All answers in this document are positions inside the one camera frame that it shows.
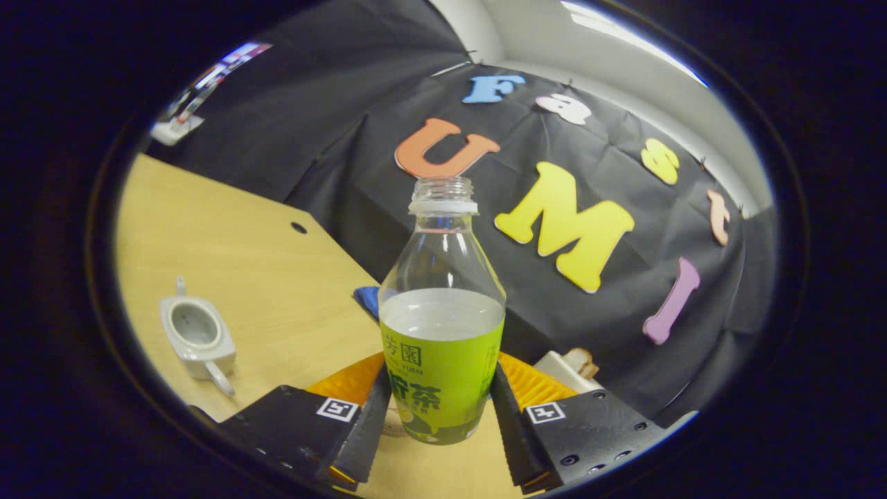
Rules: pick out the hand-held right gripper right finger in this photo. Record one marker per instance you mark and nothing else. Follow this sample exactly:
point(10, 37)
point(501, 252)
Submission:
point(514, 443)

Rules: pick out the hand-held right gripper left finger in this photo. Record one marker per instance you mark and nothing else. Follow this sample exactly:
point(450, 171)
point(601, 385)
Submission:
point(364, 443)

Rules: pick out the round clear coaster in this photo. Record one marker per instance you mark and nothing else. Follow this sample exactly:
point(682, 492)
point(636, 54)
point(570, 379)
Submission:
point(392, 424)

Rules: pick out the green label water bottle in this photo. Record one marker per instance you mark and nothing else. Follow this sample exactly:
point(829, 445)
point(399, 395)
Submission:
point(443, 374)

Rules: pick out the white ceramic teacup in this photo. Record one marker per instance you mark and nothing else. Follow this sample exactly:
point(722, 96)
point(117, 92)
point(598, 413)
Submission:
point(197, 350)

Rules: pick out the white toaster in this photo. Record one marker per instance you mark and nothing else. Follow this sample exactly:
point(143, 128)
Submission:
point(558, 371)

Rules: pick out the bread slice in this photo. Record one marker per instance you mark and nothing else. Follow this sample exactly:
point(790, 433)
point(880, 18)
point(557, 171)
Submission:
point(582, 360)

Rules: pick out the blue towel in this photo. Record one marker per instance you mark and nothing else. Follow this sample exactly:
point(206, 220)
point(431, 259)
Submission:
point(367, 301)

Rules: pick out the small white side table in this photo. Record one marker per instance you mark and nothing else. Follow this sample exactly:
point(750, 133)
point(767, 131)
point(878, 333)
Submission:
point(173, 130)

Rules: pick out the computer monitor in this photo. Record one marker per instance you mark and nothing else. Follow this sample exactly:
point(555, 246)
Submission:
point(222, 73)

